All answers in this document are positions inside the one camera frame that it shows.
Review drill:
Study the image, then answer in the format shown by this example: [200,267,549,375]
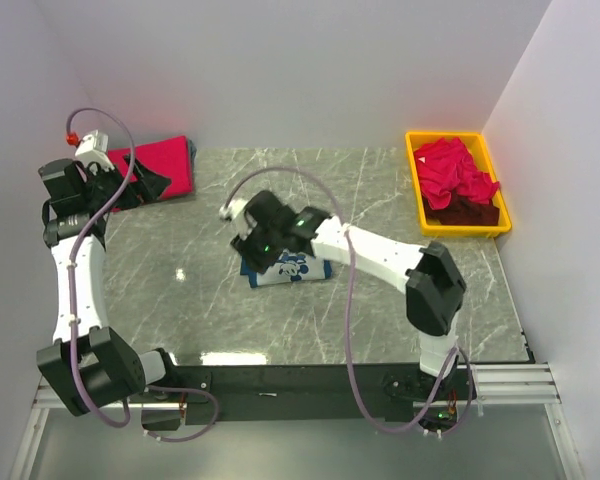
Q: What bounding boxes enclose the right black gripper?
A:
[231,221,284,277]

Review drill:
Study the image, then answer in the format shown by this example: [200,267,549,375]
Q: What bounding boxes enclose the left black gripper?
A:
[83,153,171,215]

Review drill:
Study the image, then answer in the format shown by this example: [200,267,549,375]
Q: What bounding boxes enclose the blue t-shirt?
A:
[240,251,332,288]

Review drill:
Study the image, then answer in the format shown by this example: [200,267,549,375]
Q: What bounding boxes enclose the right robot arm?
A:
[219,190,466,399]

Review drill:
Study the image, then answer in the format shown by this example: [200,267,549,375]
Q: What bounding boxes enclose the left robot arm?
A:
[36,158,180,416]

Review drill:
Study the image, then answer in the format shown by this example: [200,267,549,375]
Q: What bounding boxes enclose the folded pink t-shirt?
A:
[135,136,195,207]

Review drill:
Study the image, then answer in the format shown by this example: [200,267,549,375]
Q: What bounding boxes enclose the folded grey t-shirt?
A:
[187,139,197,172]

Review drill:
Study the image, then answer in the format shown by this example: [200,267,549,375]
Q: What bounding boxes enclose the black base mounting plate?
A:
[132,363,475,431]

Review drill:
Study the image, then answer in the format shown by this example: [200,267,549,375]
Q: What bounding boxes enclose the crumpled pink t-shirt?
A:
[414,137,500,210]

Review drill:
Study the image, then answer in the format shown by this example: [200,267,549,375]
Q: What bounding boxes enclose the dark red t-shirt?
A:
[423,195,500,226]

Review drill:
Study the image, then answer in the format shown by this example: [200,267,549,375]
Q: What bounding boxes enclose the yellow plastic bin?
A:
[405,131,512,237]

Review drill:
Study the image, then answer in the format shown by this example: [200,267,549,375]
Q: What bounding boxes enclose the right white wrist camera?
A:
[219,198,248,227]

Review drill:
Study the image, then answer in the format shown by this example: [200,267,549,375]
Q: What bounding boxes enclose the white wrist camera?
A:
[74,130,115,173]
[219,198,248,227]

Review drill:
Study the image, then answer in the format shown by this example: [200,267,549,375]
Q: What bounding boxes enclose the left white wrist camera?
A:
[74,130,115,173]

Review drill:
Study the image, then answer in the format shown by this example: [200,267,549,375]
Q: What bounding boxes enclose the aluminium rail frame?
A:
[11,364,583,479]

